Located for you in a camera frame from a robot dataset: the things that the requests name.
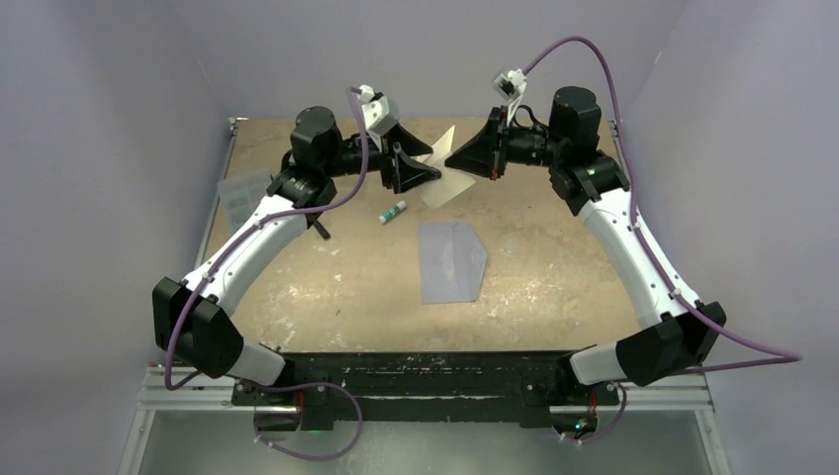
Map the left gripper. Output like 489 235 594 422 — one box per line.
322 123 440 192

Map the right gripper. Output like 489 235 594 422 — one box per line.
446 105 567 180

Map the orange letter paper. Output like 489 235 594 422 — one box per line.
417 126 476 209

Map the green white glue stick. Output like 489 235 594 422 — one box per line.
378 201 408 225

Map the grey envelope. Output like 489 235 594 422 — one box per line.
418 221 488 305

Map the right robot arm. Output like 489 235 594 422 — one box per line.
444 86 726 403

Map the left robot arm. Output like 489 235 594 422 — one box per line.
152 99 441 405

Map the black hammer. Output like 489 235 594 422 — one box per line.
313 221 331 240

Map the clear plastic organizer box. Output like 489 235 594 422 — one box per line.
217 168 272 234

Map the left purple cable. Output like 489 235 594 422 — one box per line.
162 85 385 461

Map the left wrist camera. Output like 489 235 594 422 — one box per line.
355 84 400 150

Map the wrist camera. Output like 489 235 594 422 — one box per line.
355 84 400 150
491 69 527 126

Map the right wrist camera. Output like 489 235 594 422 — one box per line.
491 69 527 126

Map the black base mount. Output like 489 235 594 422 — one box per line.
230 350 619 431

